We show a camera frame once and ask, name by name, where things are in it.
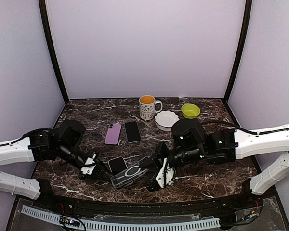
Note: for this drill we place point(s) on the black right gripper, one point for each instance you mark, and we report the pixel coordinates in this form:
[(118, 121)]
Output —
[(156, 161)]

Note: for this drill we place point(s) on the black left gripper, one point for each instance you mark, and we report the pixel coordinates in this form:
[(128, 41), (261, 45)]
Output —
[(94, 176)]

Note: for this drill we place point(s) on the clear magsafe phone case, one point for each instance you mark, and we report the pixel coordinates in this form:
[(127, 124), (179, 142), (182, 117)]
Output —
[(127, 176)]

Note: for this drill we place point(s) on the black phone dark case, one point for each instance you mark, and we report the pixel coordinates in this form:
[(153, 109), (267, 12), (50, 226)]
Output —
[(113, 134)]

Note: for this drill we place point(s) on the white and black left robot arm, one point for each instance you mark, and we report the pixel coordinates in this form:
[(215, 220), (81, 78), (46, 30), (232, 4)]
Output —
[(49, 144)]

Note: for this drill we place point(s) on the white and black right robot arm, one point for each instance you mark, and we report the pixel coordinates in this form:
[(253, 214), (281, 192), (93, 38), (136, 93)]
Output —
[(192, 144)]

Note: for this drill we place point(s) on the black phone white case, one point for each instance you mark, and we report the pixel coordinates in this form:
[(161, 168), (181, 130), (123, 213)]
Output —
[(117, 165)]

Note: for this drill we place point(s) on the white scalloped ceramic dish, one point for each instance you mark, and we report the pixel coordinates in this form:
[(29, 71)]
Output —
[(164, 120)]

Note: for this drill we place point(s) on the white spotted mug orange inside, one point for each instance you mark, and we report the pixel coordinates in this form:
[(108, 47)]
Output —
[(147, 107)]

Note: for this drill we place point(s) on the lime green bowl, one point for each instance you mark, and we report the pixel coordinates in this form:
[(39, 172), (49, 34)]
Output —
[(190, 111)]

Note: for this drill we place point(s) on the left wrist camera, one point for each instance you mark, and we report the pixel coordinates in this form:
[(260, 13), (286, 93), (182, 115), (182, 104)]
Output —
[(89, 165)]

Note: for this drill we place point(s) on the white slotted cable duct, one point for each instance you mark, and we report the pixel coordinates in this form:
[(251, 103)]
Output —
[(70, 223)]

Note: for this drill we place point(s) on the black left frame post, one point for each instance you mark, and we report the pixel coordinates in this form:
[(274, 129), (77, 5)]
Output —
[(51, 49)]

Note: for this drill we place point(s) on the black frame post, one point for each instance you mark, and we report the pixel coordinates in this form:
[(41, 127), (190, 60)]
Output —
[(51, 49), (239, 51)]

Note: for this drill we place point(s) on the black right frame post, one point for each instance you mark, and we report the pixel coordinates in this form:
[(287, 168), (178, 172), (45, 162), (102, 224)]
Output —
[(239, 51)]

